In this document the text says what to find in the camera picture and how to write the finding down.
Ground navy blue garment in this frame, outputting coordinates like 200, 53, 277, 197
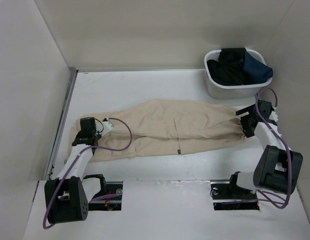
239, 51, 274, 85

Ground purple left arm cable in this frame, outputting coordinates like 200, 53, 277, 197
42, 117, 133, 230

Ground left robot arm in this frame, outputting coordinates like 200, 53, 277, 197
43, 117, 107, 230

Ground white laundry basket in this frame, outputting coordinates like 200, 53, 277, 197
203, 49, 273, 100

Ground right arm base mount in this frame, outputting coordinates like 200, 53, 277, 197
210, 180, 260, 211

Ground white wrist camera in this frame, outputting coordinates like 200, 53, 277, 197
269, 110, 279, 122
101, 118, 114, 136

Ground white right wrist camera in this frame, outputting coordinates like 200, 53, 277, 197
269, 110, 279, 122

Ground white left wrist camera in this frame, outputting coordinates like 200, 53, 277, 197
101, 118, 114, 136

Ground black garment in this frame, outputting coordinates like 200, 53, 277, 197
206, 47, 247, 86

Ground beige trousers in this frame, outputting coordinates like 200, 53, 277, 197
69, 98, 247, 165

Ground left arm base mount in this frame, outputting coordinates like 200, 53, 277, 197
88, 181, 124, 212

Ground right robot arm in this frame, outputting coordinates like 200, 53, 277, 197
226, 100, 303, 198

